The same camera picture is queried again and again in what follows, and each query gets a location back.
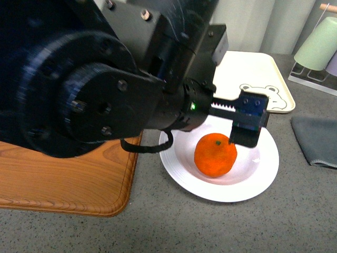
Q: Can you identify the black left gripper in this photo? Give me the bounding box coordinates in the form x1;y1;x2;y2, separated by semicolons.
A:
155;79;269;148

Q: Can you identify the orange fruit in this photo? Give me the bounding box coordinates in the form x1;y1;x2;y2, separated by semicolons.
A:
194;133;237;178

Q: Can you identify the beige bear serving tray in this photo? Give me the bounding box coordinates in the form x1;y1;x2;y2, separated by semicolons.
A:
213;51;295;113

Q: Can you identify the grey folded cloth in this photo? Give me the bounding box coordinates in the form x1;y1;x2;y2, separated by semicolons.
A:
291;116;336;169

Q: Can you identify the green cup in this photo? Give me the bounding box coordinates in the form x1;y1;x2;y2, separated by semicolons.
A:
294;17;336;71

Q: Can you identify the purple cup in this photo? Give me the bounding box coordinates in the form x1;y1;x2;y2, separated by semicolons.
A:
325;52;337;76

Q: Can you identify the wooden brown tray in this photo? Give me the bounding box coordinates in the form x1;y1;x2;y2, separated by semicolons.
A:
1;140;138;217

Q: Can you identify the white cup rack wooden handle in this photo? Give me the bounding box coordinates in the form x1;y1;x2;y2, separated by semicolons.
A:
288;1;336;96

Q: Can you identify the black cable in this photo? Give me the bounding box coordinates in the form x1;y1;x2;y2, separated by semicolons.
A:
120;129;174;154

